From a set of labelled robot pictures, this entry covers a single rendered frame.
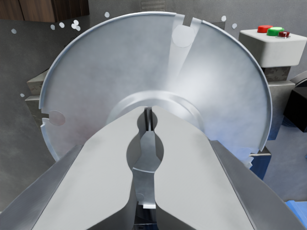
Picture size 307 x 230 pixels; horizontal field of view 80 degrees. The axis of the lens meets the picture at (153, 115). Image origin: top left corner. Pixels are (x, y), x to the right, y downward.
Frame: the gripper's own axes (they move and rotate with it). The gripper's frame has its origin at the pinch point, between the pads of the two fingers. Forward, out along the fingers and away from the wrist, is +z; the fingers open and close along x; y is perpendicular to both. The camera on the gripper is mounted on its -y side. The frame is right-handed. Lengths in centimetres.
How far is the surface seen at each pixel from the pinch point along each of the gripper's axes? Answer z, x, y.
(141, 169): 8.2, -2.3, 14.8
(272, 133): 23.2, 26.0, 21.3
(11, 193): 86, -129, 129
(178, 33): 9.7, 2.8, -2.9
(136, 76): 9.5, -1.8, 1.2
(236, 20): 88, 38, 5
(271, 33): 28.8, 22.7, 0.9
